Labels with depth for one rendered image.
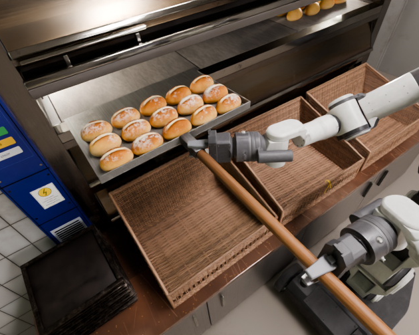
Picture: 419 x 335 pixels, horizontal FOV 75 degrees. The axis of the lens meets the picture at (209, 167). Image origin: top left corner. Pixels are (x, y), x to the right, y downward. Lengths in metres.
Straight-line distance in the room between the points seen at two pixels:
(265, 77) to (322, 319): 1.25
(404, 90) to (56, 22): 0.96
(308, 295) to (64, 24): 1.57
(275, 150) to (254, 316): 1.22
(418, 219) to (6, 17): 1.03
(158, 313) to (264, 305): 0.78
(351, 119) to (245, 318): 1.28
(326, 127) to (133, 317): 1.00
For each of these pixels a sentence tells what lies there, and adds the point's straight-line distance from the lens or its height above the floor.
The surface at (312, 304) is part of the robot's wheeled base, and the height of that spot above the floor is 0.19.
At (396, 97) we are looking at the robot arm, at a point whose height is 1.29.
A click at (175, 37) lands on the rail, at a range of 0.87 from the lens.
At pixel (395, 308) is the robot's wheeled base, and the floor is 0.17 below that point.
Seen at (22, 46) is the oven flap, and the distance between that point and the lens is 0.89.
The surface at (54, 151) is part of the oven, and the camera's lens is 1.07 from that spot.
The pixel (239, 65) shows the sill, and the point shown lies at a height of 1.16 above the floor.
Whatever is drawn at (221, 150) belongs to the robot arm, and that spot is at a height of 1.21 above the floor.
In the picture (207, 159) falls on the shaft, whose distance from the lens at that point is 0.76.
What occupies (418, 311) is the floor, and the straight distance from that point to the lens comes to 2.11.
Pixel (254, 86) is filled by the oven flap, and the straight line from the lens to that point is 1.40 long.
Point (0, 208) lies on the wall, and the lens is 1.20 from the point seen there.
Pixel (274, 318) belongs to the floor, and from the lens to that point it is 1.82.
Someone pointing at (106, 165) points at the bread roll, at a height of 1.21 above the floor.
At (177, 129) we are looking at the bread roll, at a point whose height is 1.22.
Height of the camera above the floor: 1.75
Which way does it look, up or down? 48 degrees down
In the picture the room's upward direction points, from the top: 4 degrees counter-clockwise
